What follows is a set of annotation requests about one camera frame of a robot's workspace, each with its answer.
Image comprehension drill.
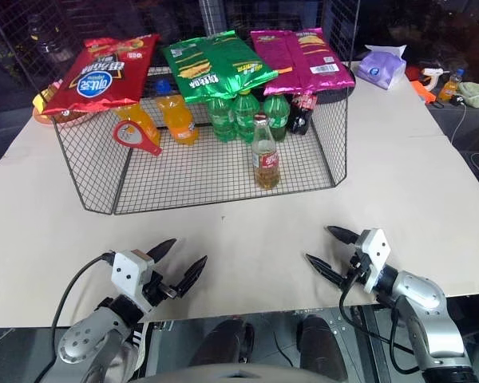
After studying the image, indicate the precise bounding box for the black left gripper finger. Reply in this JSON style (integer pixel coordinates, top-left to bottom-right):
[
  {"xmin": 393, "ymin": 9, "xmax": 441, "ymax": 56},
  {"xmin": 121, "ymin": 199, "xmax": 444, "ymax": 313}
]
[
  {"xmin": 147, "ymin": 238, "xmax": 178, "ymax": 266},
  {"xmin": 173, "ymin": 255, "xmax": 209, "ymax": 298}
]

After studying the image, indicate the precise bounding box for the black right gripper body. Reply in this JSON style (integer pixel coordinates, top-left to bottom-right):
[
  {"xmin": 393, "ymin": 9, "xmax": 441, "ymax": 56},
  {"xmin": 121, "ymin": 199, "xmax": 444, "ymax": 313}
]
[{"xmin": 340, "ymin": 243, "xmax": 373, "ymax": 287}]

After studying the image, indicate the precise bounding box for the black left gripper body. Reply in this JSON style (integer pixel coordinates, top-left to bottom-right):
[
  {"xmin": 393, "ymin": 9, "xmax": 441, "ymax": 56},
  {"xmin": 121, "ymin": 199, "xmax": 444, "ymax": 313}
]
[{"xmin": 142, "ymin": 267, "xmax": 185, "ymax": 307}]

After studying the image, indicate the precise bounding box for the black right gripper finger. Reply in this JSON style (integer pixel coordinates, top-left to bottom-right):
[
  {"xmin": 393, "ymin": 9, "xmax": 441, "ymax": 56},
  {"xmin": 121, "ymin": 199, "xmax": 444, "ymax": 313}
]
[
  {"xmin": 324, "ymin": 225, "xmax": 361, "ymax": 246},
  {"xmin": 304, "ymin": 253, "xmax": 347, "ymax": 286}
]

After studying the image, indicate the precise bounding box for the glass bottle with red label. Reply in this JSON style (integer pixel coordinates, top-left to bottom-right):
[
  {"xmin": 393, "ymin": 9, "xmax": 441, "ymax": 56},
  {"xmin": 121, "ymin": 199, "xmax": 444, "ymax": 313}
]
[{"xmin": 250, "ymin": 113, "xmax": 282, "ymax": 191}]

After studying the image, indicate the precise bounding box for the red bottle opener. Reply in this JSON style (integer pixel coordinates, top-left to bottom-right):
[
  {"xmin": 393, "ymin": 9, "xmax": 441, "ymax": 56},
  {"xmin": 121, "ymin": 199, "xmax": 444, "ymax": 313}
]
[{"xmin": 112, "ymin": 120, "xmax": 164, "ymax": 158}]

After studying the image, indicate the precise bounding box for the dark cola bottle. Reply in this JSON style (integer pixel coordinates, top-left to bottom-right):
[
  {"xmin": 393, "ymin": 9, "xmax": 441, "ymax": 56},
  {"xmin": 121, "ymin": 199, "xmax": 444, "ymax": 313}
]
[{"xmin": 289, "ymin": 92, "xmax": 320, "ymax": 136}]

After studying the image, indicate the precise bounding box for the orange soda bottle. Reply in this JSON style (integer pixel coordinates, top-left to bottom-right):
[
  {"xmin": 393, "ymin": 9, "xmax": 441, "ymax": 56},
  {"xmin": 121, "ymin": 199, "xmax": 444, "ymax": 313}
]
[
  {"xmin": 156, "ymin": 94, "xmax": 200, "ymax": 147},
  {"xmin": 113, "ymin": 104, "xmax": 162, "ymax": 150}
]

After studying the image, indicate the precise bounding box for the green soda bottle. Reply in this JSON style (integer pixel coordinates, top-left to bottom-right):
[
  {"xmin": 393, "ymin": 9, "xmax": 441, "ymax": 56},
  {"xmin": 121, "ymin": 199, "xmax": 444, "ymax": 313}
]
[
  {"xmin": 205, "ymin": 97, "xmax": 238, "ymax": 144},
  {"xmin": 262, "ymin": 94, "xmax": 291, "ymax": 143},
  {"xmin": 233, "ymin": 89, "xmax": 263, "ymax": 145}
]

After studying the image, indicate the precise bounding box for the small orange drink bottle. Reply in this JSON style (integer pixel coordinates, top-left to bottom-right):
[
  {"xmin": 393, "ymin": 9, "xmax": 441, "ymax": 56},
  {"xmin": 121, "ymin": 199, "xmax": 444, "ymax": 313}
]
[{"xmin": 437, "ymin": 68, "xmax": 466, "ymax": 105}]

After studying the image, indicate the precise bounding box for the clear plastic bottle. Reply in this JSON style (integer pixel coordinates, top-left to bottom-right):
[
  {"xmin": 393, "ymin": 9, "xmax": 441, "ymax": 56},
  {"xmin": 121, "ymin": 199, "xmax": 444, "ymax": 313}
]
[{"xmin": 26, "ymin": 14, "xmax": 65, "ymax": 61}]

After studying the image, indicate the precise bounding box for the black white striped shoe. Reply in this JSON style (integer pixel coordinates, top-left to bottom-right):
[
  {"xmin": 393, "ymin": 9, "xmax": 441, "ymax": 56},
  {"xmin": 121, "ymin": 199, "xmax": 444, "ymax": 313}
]
[{"xmin": 121, "ymin": 318, "xmax": 151, "ymax": 383}]

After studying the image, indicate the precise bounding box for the dark rounded shape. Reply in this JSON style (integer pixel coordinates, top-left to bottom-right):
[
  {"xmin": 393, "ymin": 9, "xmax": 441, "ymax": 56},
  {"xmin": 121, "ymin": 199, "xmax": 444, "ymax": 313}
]
[
  {"xmin": 187, "ymin": 316, "xmax": 257, "ymax": 369},
  {"xmin": 296, "ymin": 314, "xmax": 342, "ymax": 370}
]

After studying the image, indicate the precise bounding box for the grey robot torso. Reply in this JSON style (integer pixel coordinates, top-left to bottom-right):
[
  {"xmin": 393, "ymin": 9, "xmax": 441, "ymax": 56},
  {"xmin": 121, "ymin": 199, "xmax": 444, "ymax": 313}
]
[{"xmin": 141, "ymin": 360, "xmax": 329, "ymax": 383}]

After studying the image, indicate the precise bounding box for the orange plastic tool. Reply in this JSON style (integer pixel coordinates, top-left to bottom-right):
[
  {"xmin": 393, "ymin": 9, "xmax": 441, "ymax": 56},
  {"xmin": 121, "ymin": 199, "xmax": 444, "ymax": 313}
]
[{"xmin": 410, "ymin": 79, "xmax": 438, "ymax": 105}]

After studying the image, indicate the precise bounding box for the purple tissue pack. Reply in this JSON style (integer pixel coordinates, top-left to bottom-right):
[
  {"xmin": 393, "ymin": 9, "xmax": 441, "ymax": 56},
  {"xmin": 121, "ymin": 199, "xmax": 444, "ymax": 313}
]
[{"xmin": 355, "ymin": 43, "xmax": 409, "ymax": 91}]

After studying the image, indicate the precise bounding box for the magenta chips bag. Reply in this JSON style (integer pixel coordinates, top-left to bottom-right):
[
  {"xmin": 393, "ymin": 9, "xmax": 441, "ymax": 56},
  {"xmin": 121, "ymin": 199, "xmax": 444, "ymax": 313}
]
[{"xmin": 248, "ymin": 28, "xmax": 357, "ymax": 97}]

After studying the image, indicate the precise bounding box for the white glue gun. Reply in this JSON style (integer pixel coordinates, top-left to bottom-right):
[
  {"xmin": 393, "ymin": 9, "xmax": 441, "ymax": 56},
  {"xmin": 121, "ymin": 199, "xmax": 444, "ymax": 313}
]
[{"xmin": 418, "ymin": 66, "xmax": 453, "ymax": 90}]

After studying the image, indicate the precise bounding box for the red chips bag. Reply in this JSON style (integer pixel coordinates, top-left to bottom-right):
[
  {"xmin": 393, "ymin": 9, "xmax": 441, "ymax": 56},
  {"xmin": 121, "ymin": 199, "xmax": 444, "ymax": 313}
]
[{"xmin": 42, "ymin": 33, "xmax": 162, "ymax": 117}]

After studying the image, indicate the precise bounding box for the green chips bag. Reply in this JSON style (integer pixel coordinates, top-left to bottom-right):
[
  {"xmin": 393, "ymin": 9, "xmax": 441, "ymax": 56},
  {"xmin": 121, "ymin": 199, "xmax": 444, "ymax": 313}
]
[{"xmin": 160, "ymin": 29, "xmax": 280, "ymax": 106}]

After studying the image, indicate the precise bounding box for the yellow snack pack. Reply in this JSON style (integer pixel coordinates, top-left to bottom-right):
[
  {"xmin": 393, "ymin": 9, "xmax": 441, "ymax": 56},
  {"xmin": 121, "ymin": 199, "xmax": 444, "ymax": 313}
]
[{"xmin": 32, "ymin": 79, "xmax": 63, "ymax": 113}]

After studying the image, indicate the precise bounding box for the green cloth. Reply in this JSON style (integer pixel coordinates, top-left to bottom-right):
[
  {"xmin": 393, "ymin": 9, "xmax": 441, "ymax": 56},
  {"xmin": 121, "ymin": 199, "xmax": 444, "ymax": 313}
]
[{"xmin": 457, "ymin": 80, "xmax": 479, "ymax": 109}]

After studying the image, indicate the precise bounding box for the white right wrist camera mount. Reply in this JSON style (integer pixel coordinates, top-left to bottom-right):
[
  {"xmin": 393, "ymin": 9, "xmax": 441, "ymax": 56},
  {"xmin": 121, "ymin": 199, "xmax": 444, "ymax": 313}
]
[{"xmin": 356, "ymin": 227, "xmax": 393, "ymax": 294}]

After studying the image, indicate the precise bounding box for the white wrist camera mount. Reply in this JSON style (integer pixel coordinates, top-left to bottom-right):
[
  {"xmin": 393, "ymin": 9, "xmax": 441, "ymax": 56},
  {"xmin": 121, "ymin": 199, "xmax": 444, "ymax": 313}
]
[
  {"xmin": 356, "ymin": 227, "xmax": 393, "ymax": 294},
  {"xmin": 111, "ymin": 249, "xmax": 156, "ymax": 314}
]

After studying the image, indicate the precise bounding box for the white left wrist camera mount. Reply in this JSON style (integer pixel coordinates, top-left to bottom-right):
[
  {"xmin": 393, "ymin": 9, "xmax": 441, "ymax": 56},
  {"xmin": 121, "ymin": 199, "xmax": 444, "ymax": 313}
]
[{"xmin": 111, "ymin": 249, "xmax": 156, "ymax": 314}]

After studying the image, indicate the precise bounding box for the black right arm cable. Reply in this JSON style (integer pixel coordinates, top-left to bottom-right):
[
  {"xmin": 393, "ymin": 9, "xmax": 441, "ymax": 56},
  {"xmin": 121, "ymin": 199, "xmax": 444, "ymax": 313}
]
[{"xmin": 338, "ymin": 255, "xmax": 415, "ymax": 366}]

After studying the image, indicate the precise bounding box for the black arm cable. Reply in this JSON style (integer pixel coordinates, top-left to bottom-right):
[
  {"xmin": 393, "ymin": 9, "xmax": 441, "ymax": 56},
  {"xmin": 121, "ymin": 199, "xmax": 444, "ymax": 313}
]
[
  {"xmin": 49, "ymin": 251, "xmax": 117, "ymax": 340},
  {"xmin": 338, "ymin": 255, "xmax": 415, "ymax": 366}
]

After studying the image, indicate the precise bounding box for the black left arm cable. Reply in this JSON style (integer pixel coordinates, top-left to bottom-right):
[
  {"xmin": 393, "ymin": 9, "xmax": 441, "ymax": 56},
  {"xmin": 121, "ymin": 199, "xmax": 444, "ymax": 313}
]
[{"xmin": 49, "ymin": 251, "xmax": 117, "ymax": 340}]

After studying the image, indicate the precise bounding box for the black wire mesh rack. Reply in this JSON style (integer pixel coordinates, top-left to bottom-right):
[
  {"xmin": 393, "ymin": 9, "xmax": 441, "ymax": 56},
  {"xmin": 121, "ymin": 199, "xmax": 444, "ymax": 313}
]
[{"xmin": 49, "ymin": 65, "xmax": 350, "ymax": 216}]

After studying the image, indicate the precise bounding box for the thin white cable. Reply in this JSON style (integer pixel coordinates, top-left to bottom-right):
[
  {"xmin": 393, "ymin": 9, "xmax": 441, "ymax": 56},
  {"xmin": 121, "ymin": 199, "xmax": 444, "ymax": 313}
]
[{"xmin": 448, "ymin": 101, "xmax": 470, "ymax": 145}]

